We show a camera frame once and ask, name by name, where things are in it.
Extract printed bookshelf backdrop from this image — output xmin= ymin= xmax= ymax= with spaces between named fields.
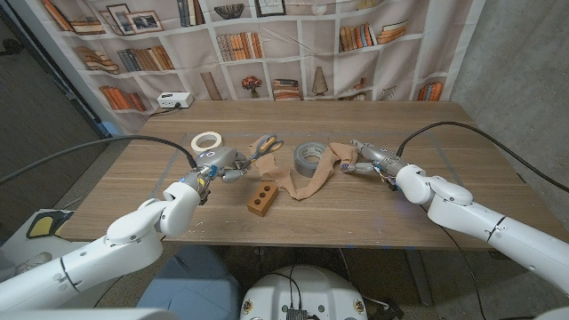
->
xmin=8 ymin=0 xmax=485 ymax=137

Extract black power box cable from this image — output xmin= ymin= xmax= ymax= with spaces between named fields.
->
xmin=148 ymin=104 xmax=181 ymax=118

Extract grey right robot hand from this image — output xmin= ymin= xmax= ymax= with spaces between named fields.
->
xmin=341 ymin=139 xmax=408 ymax=183

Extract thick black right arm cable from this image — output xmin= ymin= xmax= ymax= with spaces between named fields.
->
xmin=397 ymin=120 xmax=569 ymax=193

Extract grey orange handled scissors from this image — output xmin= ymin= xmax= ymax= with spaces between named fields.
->
xmin=242 ymin=133 xmax=285 ymax=172

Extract grey duct tape roll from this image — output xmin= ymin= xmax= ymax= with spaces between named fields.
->
xmin=293 ymin=141 xmax=330 ymax=179

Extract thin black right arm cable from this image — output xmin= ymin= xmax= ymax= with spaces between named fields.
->
xmin=437 ymin=224 xmax=490 ymax=320

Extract wooden block with holes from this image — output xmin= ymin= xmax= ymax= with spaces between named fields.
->
xmin=246 ymin=180 xmax=280 ymax=218

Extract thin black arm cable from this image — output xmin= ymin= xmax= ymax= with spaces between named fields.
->
xmin=92 ymin=275 xmax=124 ymax=308
xmin=437 ymin=224 xmax=490 ymax=320

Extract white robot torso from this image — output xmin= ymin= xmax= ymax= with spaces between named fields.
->
xmin=238 ymin=264 xmax=369 ymax=320

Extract black torso cable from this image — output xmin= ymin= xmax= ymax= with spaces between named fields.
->
xmin=266 ymin=265 xmax=304 ymax=310

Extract blue grey box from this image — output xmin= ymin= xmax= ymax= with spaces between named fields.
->
xmin=137 ymin=244 xmax=244 ymax=320

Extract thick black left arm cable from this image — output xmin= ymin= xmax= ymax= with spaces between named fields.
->
xmin=0 ymin=135 xmax=199 ymax=186

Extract beige adhesive wrap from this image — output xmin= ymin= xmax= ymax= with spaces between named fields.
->
xmin=251 ymin=135 xmax=359 ymax=201

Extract yellow black floor item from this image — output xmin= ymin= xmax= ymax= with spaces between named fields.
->
xmin=25 ymin=209 xmax=75 ymax=240

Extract black floor device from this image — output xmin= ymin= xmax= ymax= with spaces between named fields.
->
xmin=367 ymin=296 xmax=405 ymax=320

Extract dark metal table leg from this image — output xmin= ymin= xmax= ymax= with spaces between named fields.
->
xmin=405 ymin=248 xmax=435 ymax=308

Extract white masking tape roll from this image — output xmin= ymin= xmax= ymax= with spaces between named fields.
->
xmin=190 ymin=131 xmax=224 ymax=156

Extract white power box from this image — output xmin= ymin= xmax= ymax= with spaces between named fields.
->
xmin=156 ymin=92 xmax=194 ymax=109

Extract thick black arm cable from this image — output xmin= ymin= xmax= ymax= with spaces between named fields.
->
xmin=397 ymin=120 xmax=569 ymax=193
xmin=0 ymin=135 xmax=199 ymax=186

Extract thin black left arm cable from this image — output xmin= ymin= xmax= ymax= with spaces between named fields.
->
xmin=92 ymin=275 xmax=124 ymax=308

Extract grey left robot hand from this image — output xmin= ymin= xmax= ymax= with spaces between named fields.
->
xmin=181 ymin=146 xmax=250 ymax=191

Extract white shoe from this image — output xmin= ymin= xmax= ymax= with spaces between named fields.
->
xmin=15 ymin=252 xmax=53 ymax=275

